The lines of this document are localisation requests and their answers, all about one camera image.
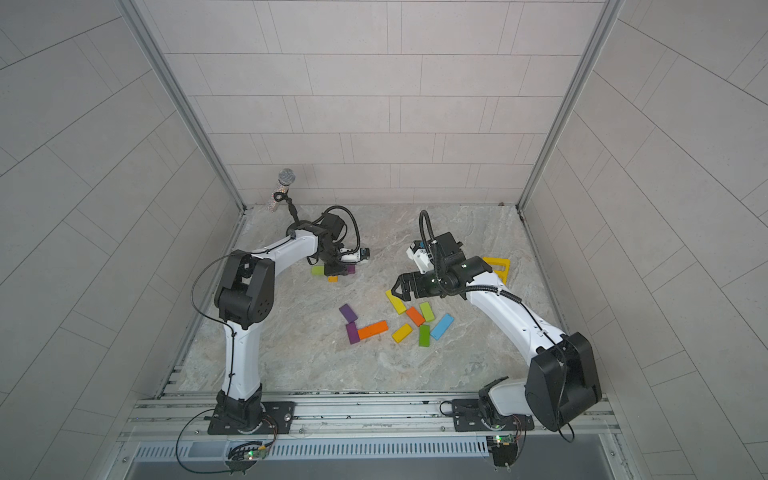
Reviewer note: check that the orange long block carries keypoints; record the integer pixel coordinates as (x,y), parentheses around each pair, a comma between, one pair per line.
(373,330)

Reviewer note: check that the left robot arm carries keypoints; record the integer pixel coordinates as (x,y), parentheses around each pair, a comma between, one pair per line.
(245,297)

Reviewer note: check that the red-orange block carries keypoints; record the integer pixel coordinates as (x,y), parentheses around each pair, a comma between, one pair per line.
(415,316)

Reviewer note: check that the yellow long block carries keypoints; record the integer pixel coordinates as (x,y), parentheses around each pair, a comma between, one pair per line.
(397,303)

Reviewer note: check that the light blue block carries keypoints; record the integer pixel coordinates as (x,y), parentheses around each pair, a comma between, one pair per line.
(441,327)

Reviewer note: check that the left circuit board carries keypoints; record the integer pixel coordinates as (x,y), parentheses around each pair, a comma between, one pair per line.
(242,457)

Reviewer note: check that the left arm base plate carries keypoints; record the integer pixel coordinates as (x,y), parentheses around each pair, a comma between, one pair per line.
(251,418)

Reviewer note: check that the microphone on black stand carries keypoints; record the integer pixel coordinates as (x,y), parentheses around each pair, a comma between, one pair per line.
(286,177)

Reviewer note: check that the lime green flat block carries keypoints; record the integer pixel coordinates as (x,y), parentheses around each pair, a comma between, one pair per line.
(426,312)

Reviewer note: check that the yellow triangle frame piece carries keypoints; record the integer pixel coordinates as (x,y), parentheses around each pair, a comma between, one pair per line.
(500,266)

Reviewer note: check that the circuit board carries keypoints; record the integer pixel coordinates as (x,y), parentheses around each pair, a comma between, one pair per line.
(503,451)
(242,457)

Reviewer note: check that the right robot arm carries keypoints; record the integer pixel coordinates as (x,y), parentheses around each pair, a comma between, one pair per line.
(562,381)

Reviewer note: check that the right circuit board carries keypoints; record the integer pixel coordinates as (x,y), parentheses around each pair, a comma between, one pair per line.
(503,451)

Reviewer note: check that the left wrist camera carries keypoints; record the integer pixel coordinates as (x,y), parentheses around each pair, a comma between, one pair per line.
(361,255)

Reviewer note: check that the aluminium rail frame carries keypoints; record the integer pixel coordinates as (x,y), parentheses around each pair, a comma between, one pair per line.
(349,426)

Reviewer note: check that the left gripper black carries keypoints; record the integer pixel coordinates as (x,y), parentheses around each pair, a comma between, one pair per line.
(341,269)

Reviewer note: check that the yellow short block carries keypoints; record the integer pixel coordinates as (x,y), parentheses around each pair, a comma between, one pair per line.
(401,333)

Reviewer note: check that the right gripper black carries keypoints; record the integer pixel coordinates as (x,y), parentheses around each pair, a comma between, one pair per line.
(406,292)

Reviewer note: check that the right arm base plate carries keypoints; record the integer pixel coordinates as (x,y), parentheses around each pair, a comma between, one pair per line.
(471,415)

